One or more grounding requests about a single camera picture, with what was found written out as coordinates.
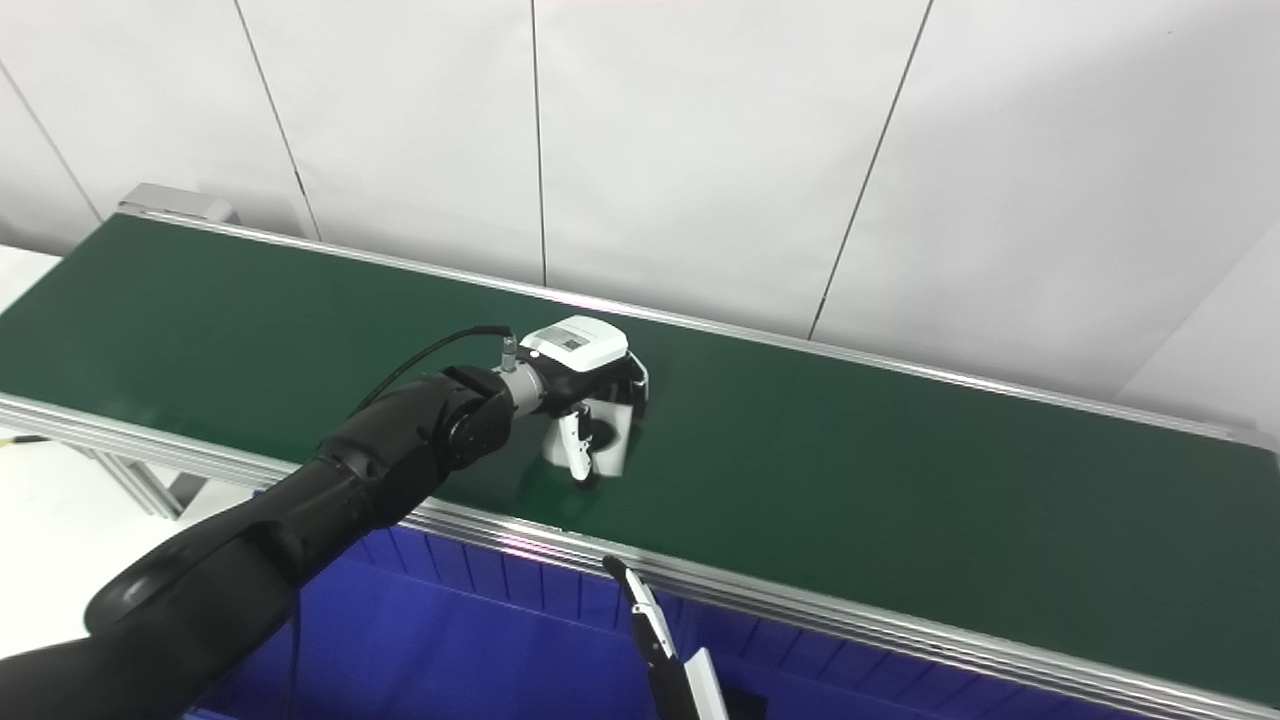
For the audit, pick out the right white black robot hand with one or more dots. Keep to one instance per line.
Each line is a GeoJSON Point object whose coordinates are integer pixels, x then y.
{"type": "Point", "coordinates": [665, 660]}

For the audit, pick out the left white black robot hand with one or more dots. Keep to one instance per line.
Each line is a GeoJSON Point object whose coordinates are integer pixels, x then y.
{"type": "Point", "coordinates": [580, 345]}

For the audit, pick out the white square part round hole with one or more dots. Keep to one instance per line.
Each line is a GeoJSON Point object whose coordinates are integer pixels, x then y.
{"type": "Point", "coordinates": [615, 450]}

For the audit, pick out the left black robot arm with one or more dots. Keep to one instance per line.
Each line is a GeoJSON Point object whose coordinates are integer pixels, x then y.
{"type": "Point", "coordinates": [300, 530]}

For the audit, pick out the blue plastic bin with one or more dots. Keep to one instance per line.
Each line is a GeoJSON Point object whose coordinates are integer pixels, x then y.
{"type": "Point", "coordinates": [450, 640]}
{"type": "Point", "coordinates": [800, 685]}

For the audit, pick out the grey conveyor motor housing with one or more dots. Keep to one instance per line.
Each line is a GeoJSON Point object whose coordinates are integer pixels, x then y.
{"type": "Point", "coordinates": [175, 202]}

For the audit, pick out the aluminium conveyor leg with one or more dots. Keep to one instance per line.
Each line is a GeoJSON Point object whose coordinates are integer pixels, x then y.
{"type": "Point", "coordinates": [140, 480]}

